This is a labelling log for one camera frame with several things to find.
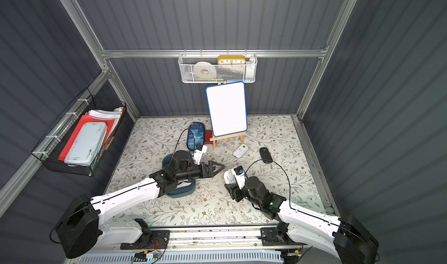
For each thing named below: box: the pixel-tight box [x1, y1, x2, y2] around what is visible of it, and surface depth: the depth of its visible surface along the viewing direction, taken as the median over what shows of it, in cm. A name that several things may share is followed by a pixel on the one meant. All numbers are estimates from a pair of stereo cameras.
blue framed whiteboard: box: [204, 81, 248, 138], surface depth 93 cm
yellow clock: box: [217, 55, 247, 65], surface depth 89 cm
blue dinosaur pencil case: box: [186, 122, 206, 151], surface depth 110 cm
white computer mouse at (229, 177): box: [223, 168, 239, 185], surface depth 79 cm
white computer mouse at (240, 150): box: [232, 143, 249, 159], surface depth 103 cm
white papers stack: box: [85, 106, 125, 137], surface depth 80 cm
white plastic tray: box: [64, 121, 108, 167], surface depth 69 cm
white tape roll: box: [193, 61, 217, 80], surface depth 86 cm
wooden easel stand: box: [209, 131, 247, 149], surface depth 102 cm
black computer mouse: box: [259, 147, 273, 164], surface depth 101 cm
